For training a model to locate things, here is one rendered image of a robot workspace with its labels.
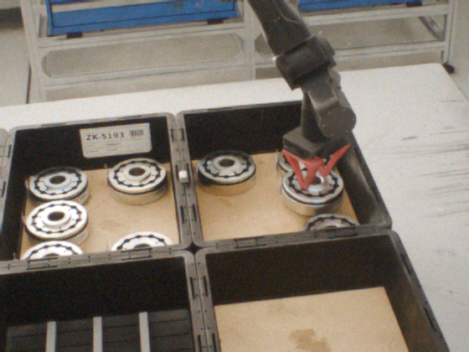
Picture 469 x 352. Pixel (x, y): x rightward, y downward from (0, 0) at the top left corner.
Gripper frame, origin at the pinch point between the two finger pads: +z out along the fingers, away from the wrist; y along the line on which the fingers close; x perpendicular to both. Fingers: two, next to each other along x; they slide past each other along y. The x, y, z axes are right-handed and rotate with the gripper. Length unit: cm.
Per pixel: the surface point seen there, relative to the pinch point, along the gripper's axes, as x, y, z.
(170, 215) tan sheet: 16.1, -17.9, 7.3
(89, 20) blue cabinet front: 176, 85, 62
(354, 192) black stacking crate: -5.6, 4.4, 2.3
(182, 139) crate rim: 22.4, -8.9, -1.1
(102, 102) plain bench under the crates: 74, 13, 23
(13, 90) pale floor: 211, 68, 101
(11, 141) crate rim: 43, -31, -1
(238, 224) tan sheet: 5.9, -11.9, 6.6
